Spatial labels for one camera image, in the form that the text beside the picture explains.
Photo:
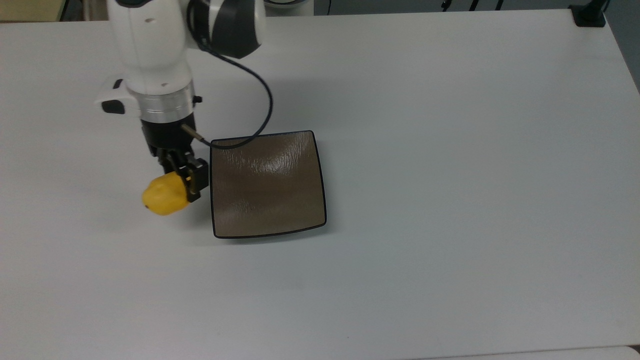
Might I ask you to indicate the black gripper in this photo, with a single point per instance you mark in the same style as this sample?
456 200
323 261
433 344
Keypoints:
167 135

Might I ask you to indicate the yellow potato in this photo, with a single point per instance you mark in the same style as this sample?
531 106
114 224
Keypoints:
164 195

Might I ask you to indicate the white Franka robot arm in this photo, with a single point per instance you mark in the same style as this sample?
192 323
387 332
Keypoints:
150 40

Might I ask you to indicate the square brown ceramic plate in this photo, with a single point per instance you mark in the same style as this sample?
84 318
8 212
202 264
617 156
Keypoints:
270 190

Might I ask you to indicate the tan wooden board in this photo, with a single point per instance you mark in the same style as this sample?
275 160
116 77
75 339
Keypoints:
30 9

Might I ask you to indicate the black camera stand base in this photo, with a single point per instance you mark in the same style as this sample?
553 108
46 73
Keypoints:
589 17

